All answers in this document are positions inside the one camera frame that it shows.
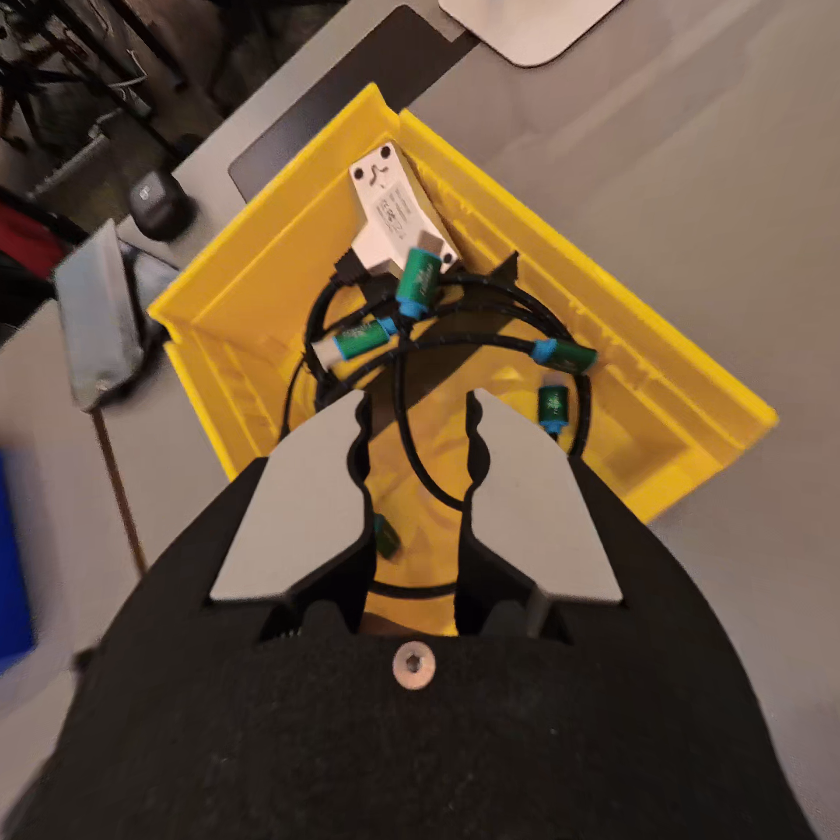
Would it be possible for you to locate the black pouch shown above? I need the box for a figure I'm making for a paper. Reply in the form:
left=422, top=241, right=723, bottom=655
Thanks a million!
left=128, top=169, right=198, bottom=242

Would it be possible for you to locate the thick braided green-plug HDMI cable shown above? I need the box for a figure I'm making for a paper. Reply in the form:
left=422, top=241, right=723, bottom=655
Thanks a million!
left=315, top=246, right=578, bottom=421
left=308, top=318, right=599, bottom=519

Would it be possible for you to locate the dark grey desk cable cover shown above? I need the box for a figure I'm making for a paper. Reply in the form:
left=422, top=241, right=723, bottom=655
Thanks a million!
left=228, top=3, right=480, bottom=204

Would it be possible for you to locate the silver flat pouch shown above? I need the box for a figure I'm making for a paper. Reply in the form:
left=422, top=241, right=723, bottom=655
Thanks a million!
left=52, top=220, right=181, bottom=411

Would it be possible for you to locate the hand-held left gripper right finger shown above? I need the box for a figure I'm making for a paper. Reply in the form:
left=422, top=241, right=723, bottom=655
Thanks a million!
left=456, top=387, right=624, bottom=634

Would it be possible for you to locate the white tablet stand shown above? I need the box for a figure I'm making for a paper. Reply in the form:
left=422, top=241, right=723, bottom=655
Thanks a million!
left=438, top=0, right=624, bottom=68

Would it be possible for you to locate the blue storage bin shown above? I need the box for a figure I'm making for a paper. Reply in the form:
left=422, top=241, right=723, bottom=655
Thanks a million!
left=0, top=453, right=34, bottom=673

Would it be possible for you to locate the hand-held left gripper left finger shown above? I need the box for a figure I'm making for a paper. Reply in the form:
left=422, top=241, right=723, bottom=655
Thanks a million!
left=209, top=388, right=376, bottom=632

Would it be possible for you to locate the white HDMI splitter adapter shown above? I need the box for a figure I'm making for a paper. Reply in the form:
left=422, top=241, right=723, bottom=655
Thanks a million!
left=282, top=141, right=460, bottom=441

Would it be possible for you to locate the red box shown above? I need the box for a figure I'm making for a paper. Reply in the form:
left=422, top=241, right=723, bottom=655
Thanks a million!
left=0, top=202, right=70, bottom=280

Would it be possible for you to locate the black bin divider panel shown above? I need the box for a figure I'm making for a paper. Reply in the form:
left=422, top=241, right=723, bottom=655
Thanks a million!
left=315, top=251, right=522, bottom=421

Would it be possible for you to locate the yellow storage bin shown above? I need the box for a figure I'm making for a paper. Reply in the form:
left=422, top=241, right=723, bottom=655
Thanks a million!
left=147, top=82, right=778, bottom=637

